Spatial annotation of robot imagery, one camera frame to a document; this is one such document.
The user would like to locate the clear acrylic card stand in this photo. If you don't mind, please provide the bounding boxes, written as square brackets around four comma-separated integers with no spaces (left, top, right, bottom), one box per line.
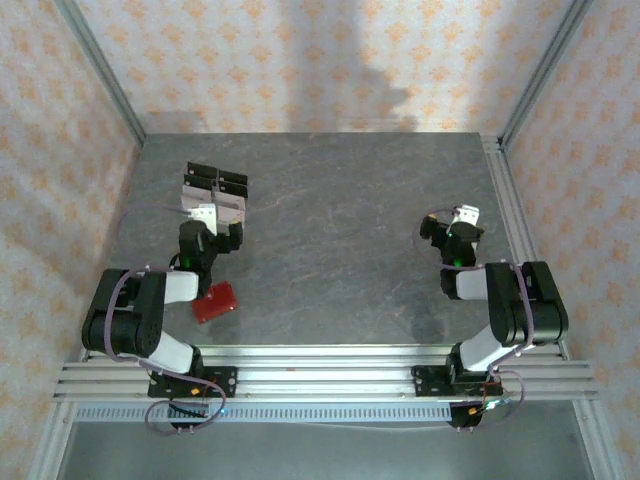
[178,159,252,227]

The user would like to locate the red leather card holder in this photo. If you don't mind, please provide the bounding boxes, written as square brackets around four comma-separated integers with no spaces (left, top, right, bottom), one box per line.
[191,281,240,326]

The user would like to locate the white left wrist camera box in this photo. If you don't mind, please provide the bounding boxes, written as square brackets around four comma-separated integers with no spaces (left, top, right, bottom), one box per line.
[191,202,222,235]

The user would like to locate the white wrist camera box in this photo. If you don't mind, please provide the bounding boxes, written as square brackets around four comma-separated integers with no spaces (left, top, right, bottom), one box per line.
[191,202,222,235]
[451,203,482,225]

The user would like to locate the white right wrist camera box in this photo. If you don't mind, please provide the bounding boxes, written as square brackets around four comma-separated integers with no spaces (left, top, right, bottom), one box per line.
[451,203,482,225]

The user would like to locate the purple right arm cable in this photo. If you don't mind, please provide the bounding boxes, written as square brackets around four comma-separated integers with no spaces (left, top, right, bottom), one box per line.
[411,204,527,432]

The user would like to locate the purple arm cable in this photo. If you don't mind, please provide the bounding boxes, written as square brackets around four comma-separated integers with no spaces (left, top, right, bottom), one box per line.
[105,203,227,437]
[411,204,527,432]

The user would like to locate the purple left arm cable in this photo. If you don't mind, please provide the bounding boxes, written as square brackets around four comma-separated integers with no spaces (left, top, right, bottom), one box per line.
[105,203,227,437]

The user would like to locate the aluminium side rail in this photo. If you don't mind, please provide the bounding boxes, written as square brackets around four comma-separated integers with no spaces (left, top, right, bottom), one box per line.
[479,133,571,362]

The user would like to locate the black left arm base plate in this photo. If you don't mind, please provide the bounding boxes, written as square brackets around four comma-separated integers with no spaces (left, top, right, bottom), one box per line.
[147,366,239,401]

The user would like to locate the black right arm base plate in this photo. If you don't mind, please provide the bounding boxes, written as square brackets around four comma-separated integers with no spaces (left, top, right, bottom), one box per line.
[412,364,502,400]

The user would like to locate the aluminium rail beam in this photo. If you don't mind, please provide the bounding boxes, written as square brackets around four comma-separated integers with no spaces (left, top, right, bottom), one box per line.
[52,343,600,404]

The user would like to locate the aluminium frame post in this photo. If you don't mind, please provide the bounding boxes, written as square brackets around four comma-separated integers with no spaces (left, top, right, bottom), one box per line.
[498,0,597,151]
[52,0,148,147]

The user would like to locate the slotted grey cable duct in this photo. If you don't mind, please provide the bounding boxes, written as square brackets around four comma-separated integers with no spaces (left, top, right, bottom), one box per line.
[73,403,454,425]

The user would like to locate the aluminium frame leg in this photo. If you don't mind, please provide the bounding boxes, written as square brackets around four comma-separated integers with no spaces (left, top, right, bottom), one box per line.
[25,399,77,480]
[572,399,629,480]

